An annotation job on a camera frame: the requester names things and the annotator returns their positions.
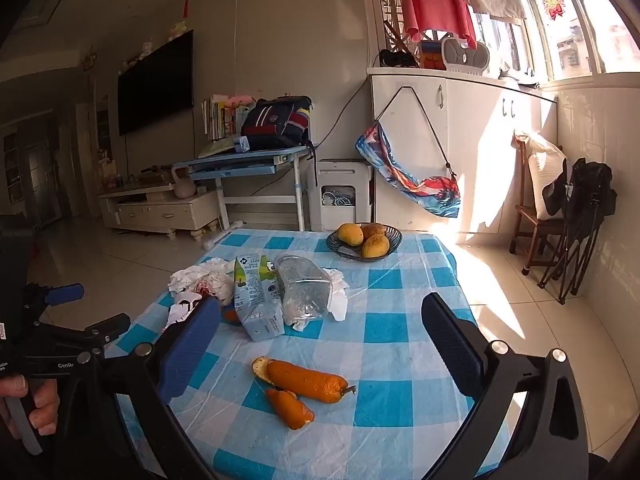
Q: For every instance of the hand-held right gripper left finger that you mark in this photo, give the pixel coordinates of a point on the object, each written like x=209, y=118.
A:
x=192, y=345

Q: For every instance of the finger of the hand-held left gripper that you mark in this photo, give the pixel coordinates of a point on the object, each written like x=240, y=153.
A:
x=65, y=293
x=112, y=325

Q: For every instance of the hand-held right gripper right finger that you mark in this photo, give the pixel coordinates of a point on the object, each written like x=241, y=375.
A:
x=450, y=337

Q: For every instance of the green white drink carton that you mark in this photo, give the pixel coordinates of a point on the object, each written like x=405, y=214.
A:
x=257, y=305

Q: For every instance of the large orange peel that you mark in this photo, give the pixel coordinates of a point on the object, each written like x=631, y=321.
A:
x=305, y=380

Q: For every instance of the small orange peel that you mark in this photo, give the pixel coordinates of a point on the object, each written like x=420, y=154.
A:
x=292, y=408

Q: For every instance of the person's left hand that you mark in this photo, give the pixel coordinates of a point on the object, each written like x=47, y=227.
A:
x=45, y=402

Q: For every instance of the white black snack wrapper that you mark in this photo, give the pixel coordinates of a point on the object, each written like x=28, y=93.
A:
x=182, y=310

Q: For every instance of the blue white checkered tablecloth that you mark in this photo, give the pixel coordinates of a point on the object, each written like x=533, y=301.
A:
x=390, y=320

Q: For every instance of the white crumpled tissue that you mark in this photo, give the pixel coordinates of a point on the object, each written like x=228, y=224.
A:
x=195, y=272

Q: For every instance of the white crumpled bag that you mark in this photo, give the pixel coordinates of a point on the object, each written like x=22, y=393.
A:
x=341, y=305

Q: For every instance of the yellow mango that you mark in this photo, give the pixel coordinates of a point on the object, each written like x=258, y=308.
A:
x=350, y=234
x=376, y=246

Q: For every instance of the cream television stand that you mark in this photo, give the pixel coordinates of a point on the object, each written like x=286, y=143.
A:
x=160, y=210

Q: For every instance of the clear plastic box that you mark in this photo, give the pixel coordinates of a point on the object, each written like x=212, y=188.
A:
x=302, y=285

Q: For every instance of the brown mango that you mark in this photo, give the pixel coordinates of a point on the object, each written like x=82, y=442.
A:
x=374, y=229

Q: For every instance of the brown wooden chair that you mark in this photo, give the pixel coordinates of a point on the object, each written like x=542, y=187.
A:
x=530, y=220

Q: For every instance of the brown cardboard box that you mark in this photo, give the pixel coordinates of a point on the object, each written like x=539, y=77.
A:
x=155, y=177

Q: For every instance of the colourful printed hanging bag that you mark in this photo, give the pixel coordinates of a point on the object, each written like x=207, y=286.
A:
x=410, y=177

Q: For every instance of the black folding chair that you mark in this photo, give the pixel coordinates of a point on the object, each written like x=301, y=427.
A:
x=582, y=210

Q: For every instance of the blue white study desk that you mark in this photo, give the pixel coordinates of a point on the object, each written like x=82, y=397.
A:
x=250, y=161

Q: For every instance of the white pillow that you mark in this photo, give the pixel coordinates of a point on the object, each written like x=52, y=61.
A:
x=542, y=167

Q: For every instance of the white cabinet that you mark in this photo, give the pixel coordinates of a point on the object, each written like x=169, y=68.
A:
x=475, y=135

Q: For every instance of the row of books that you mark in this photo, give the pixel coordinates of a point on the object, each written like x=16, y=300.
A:
x=219, y=117

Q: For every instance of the navy red backpack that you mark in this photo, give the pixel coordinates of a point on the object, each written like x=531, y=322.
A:
x=277, y=122

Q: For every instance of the pink plush toy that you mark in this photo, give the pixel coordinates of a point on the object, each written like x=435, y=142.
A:
x=240, y=100

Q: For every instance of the small plush toy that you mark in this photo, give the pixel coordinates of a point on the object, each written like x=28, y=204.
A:
x=176, y=30
x=145, y=49

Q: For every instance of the white grey plastic seat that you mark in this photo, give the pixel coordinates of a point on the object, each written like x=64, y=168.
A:
x=465, y=57

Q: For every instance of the orange blue box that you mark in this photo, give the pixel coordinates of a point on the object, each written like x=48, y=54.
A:
x=431, y=56

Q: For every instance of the black bag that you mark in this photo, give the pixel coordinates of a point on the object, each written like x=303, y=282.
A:
x=397, y=58

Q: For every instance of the coral hanging garment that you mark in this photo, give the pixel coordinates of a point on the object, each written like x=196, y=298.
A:
x=435, y=5

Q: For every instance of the wooden folding rack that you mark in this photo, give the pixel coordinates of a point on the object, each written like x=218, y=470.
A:
x=391, y=7

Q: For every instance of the red window decoration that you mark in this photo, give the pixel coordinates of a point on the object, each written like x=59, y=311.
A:
x=552, y=2

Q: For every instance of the black wall television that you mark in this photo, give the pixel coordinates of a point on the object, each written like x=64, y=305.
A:
x=155, y=82

